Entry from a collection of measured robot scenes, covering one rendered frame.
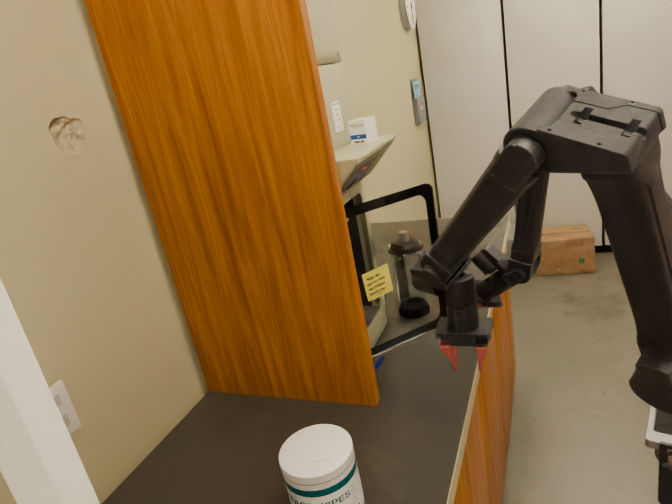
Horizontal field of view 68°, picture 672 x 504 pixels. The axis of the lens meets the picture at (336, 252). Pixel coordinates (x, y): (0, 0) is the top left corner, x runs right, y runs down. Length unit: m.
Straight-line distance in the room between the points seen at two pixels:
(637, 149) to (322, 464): 0.65
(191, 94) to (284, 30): 0.25
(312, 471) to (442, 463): 0.30
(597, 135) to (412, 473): 0.74
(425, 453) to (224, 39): 0.91
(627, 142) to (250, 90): 0.73
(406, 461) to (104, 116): 0.99
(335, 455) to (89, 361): 0.59
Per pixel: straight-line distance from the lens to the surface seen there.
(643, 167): 0.56
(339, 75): 1.37
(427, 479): 1.05
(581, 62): 4.11
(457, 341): 0.97
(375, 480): 1.07
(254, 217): 1.12
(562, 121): 0.56
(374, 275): 1.24
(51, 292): 1.15
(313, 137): 1.01
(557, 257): 4.03
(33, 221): 1.14
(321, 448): 0.92
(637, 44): 4.14
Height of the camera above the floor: 1.68
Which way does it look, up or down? 19 degrees down
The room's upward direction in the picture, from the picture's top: 11 degrees counter-clockwise
